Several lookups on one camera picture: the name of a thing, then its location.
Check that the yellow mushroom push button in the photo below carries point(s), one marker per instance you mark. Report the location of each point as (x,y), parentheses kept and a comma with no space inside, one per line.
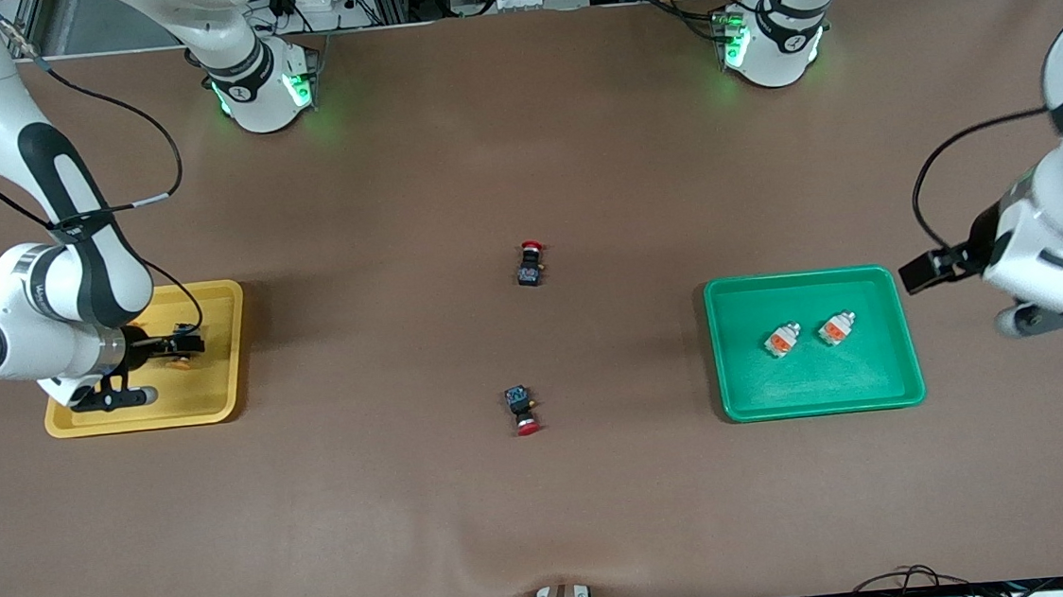
(184,363)

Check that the brown table mat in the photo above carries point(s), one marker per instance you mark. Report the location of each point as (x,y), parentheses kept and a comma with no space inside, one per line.
(549,525)

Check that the yellow plastic tray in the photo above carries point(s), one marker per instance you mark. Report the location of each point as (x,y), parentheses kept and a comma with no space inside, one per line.
(207,400)

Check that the white square push button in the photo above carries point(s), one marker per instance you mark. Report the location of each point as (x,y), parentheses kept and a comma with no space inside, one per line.
(837,328)
(781,340)

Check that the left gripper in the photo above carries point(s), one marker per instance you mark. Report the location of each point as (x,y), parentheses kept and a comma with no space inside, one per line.
(981,246)

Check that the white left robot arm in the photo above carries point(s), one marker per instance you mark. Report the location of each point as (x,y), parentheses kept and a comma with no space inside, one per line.
(782,41)

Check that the green plastic tray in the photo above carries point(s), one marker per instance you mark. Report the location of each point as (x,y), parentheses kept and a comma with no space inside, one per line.
(818,385)

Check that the red mushroom push button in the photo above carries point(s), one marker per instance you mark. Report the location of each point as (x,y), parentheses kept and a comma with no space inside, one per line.
(529,272)
(521,404)

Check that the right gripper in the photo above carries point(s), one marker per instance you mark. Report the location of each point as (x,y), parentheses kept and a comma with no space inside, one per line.
(137,348)

